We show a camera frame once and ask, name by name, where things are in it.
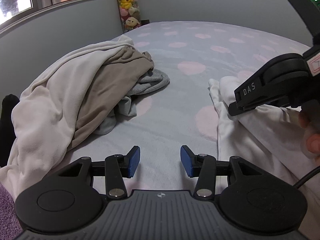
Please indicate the white t-shirt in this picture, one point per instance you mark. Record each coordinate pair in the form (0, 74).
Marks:
(268, 137)

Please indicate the right hand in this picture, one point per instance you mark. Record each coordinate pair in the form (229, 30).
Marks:
(309, 121)

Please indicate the cream garment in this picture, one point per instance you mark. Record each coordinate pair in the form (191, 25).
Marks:
(44, 120)

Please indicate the grey knit garment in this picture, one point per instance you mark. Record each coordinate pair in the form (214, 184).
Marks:
(150, 82)

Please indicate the taupe garment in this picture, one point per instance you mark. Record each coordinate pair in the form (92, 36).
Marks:
(111, 83)

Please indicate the plush toy tube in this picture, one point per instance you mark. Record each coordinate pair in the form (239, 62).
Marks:
(129, 14)

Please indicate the polka dot bed sheet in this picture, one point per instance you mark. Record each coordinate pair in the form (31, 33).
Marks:
(182, 113)

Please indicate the purple fluffy blanket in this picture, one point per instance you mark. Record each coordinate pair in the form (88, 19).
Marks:
(9, 225)

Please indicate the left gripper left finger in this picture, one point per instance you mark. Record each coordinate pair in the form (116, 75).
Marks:
(77, 194)

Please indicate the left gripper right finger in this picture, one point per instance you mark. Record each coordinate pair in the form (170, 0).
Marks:
(248, 197)

